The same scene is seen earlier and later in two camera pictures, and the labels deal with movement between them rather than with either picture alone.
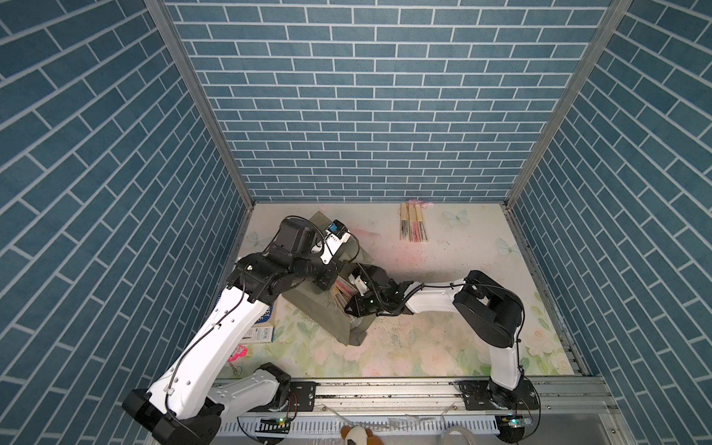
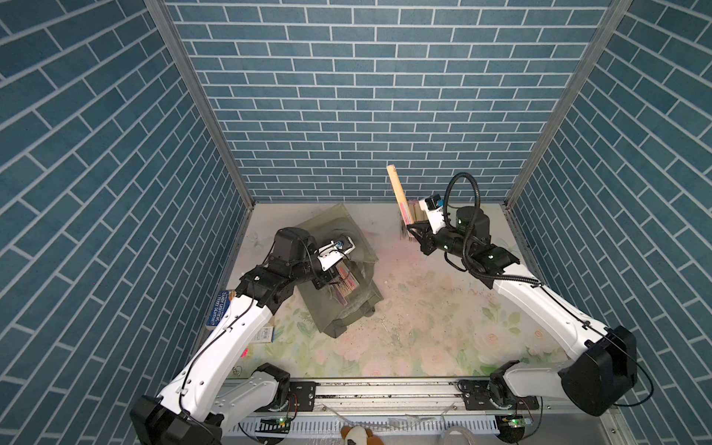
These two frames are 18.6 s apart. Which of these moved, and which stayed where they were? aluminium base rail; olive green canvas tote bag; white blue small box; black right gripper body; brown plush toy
Moved: black right gripper body; olive green canvas tote bag
Stayed: aluminium base rail; brown plush toy; white blue small box
